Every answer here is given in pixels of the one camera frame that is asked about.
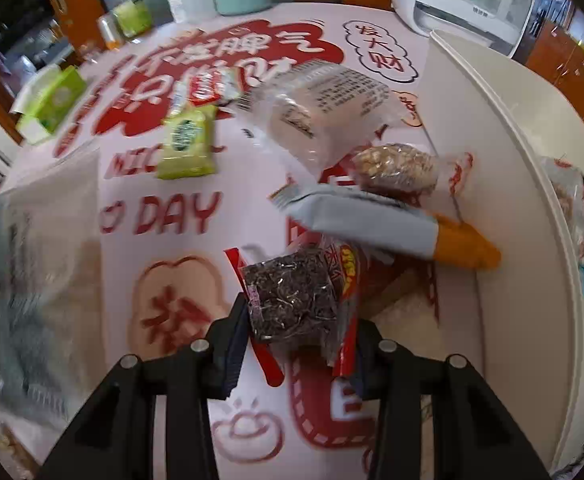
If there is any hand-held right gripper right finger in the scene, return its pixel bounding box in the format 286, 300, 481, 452
348, 320, 552, 480

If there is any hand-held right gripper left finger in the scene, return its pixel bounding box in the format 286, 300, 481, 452
37, 293, 250, 480

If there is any light blue snack packet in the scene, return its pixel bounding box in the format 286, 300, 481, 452
0, 149, 104, 428

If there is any dark seed snack packet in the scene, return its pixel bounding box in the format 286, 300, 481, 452
224, 239, 369, 389

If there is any grey orange snack packet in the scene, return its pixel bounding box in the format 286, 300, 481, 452
271, 182, 502, 274

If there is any peanut brittle clear packet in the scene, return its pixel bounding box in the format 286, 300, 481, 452
349, 143, 473, 197

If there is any white plastic bin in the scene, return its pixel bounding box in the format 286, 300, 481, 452
424, 29, 584, 477

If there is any green tissue box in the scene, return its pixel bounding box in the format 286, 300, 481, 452
14, 64, 89, 144

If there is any small green snack packet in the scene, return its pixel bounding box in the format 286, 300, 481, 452
156, 104, 219, 181

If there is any large clear bread packet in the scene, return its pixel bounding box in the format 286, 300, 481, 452
236, 59, 403, 177

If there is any red white wafer packet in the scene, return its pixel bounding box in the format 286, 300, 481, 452
187, 69, 243, 109

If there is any metal can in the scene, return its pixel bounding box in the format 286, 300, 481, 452
97, 12, 123, 51

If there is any clear bottle green label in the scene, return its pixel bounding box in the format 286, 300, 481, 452
112, 0, 154, 44

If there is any white steriliser cabinet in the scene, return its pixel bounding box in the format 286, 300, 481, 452
391, 0, 540, 59

